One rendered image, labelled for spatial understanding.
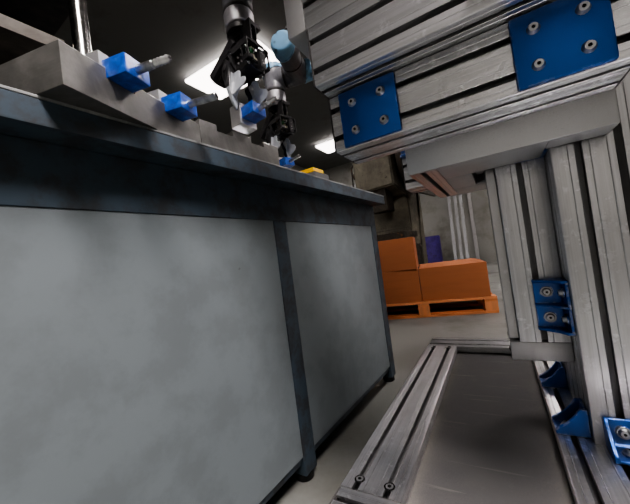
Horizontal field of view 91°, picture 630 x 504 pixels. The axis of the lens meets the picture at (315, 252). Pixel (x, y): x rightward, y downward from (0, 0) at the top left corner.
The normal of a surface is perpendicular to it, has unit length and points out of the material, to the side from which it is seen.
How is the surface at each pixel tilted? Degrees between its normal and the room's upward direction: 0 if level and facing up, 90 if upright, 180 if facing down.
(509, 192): 90
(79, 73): 90
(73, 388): 90
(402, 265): 90
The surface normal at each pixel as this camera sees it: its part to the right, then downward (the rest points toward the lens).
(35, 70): -0.28, 0.01
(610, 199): -0.51, 0.04
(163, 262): 0.83, -0.12
